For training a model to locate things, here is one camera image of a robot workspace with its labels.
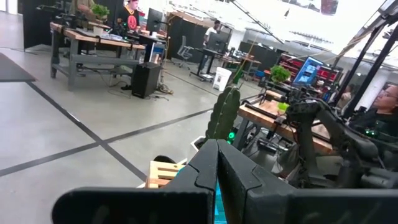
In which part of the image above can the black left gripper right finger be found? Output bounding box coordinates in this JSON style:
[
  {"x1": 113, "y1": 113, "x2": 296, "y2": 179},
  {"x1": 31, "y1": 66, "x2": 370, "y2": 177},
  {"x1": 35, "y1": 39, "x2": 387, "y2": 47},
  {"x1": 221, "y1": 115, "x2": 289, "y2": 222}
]
[{"x1": 217, "y1": 139, "x2": 398, "y2": 224}]

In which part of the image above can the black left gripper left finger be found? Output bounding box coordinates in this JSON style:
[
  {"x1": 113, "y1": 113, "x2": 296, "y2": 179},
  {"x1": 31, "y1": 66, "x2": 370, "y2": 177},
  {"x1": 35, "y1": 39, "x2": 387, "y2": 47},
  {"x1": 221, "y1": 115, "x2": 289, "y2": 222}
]
[{"x1": 51, "y1": 139, "x2": 218, "y2": 224}]

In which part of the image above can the wooden slatted shelf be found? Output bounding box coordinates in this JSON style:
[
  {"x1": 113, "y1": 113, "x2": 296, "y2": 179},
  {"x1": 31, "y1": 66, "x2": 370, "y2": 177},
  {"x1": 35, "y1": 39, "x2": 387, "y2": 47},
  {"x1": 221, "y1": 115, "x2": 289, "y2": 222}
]
[{"x1": 145, "y1": 161, "x2": 187, "y2": 189}]

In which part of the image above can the white plant pot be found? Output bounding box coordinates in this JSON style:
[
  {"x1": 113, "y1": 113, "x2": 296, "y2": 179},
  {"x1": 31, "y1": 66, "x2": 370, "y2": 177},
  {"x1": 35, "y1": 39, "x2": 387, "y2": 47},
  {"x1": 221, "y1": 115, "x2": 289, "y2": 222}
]
[{"x1": 190, "y1": 135, "x2": 206, "y2": 152}]

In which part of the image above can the wooden-top workbench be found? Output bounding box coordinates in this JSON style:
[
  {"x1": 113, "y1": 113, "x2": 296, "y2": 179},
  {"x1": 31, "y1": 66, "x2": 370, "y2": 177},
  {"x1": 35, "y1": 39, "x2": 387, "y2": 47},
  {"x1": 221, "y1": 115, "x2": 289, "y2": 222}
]
[{"x1": 233, "y1": 98, "x2": 335, "y2": 156}]

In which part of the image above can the tall green cactus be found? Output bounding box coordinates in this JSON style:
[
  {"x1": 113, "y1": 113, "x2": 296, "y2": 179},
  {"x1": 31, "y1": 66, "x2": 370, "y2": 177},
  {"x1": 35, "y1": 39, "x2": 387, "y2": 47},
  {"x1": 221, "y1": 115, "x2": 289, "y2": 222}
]
[{"x1": 205, "y1": 85, "x2": 242, "y2": 142}]

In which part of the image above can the white waste bin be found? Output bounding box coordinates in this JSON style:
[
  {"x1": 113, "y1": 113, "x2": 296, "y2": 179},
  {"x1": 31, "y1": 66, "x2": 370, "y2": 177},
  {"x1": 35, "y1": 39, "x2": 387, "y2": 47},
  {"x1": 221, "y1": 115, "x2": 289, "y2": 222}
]
[{"x1": 212, "y1": 67, "x2": 233, "y2": 92}]

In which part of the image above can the black computer tower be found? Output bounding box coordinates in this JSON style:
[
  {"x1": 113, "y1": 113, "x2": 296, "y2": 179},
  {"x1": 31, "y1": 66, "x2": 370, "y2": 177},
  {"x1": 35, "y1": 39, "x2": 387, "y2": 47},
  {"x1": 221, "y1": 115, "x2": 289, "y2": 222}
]
[{"x1": 131, "y1": 61, "x2": 162, "y2": 100}]

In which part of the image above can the leafy green potted plant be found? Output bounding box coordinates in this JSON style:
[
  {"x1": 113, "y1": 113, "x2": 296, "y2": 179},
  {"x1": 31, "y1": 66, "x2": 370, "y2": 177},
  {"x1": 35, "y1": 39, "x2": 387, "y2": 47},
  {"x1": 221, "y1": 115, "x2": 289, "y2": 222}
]
[{"x1": 269, "y1": 64, "x2": 292, "y2": 84}]

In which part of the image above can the blue-screen computer monitor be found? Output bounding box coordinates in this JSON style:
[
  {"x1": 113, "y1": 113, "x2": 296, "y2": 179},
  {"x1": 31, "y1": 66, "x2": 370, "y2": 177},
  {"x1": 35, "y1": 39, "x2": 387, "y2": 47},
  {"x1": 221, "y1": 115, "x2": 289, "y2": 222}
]
[{"x1": 292, "y1": 55, "x2": 325, "y2": 86}]

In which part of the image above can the black office desk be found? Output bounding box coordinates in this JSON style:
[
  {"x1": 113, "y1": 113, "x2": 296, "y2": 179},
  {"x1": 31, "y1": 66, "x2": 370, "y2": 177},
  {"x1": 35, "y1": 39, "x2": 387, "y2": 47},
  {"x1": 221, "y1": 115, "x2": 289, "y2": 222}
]
[{"x1": 190, "y1": 48, "x2": 225, "y2": 83}]

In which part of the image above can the grey office chair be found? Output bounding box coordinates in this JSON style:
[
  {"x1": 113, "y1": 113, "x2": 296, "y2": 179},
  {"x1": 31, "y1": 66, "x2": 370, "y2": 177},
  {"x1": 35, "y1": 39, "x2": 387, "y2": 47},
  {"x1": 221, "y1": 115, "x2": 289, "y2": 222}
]
[{"x1": 177, "y1": 35, "x2": 194, "y2": 70}]

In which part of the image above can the red storage bin rack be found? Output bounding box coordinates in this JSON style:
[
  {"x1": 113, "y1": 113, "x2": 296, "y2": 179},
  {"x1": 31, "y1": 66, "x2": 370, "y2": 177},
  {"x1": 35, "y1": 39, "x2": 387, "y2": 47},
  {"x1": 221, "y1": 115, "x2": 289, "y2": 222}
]
[{"x1": 278, "y1": 52, "x2": 343, "y2": 85}]

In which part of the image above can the black computer monitor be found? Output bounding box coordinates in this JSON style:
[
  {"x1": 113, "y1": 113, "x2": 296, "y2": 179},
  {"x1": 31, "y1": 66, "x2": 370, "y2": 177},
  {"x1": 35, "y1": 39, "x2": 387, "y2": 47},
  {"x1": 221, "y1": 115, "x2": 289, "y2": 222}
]
[
  {"x1": 206, "y1": 32, "x2": 230, "y2": 54},
  {"x1": 146, "y1": 7, "x2": 164, "y2": 33}
]

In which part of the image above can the seated person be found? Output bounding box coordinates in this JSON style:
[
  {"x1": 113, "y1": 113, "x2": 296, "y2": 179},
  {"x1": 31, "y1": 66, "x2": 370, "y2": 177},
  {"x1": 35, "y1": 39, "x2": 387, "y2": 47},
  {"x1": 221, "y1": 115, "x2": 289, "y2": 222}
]
[{"x1": 349, "y1": 84, "x2": 398, "y2": 144}]

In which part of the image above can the person in white shirt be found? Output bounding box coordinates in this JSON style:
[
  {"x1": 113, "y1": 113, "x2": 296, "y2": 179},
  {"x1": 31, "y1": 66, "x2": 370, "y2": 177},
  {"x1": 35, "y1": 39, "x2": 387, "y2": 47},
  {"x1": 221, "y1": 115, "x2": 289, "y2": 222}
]
[{"x1": 203, "y1": 19, "x2": 221, "y2": 47}]

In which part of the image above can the leafy plant in white pot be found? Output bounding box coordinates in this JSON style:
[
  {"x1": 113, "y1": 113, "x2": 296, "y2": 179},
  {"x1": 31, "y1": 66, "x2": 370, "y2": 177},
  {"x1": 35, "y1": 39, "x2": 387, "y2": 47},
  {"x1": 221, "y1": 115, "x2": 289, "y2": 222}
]
[{"x1": 90, "y1": 3, "x2": 110, "y2": 37}]

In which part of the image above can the black floor mat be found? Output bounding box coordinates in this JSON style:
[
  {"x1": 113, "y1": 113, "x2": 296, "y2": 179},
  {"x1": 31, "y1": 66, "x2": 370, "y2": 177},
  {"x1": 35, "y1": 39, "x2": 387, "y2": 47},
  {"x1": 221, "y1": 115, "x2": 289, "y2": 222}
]
[{"x1": 0, "y1": 52, "x2": 37, "y2": 83}]

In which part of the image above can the grey-frame wooden workbench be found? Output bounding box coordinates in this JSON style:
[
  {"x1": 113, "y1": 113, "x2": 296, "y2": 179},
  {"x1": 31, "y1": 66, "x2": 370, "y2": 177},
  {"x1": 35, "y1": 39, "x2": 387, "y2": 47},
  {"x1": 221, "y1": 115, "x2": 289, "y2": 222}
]
[{"x1": 49, "y1": 21, "x2": 147, "y2": 91}]

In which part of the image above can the black frame pole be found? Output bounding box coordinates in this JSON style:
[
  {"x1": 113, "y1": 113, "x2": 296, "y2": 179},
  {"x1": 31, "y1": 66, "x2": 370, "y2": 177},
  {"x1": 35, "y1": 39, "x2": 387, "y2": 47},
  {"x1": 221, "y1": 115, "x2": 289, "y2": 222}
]
[
  {"x1": 332, "y1": 21, "x2": 386, "y2": 106},
  {"x1": 343, "y1": 26, "x2": 398, "y2": 118}
]

